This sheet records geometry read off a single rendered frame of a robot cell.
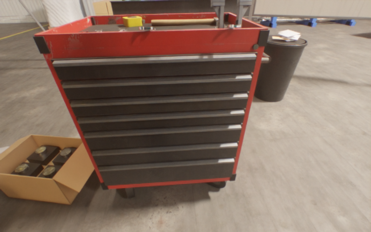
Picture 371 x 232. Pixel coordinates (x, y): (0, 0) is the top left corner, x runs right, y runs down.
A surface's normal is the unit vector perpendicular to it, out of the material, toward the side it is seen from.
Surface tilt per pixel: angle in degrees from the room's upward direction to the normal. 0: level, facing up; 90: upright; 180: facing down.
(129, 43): 90
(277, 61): 94
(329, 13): 90
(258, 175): 0
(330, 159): 0
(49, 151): 0
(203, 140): 90
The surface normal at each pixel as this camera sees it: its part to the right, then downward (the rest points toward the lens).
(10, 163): 0.99, 0.06
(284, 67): -0.03, 0.63
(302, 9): -0.35, 0.54
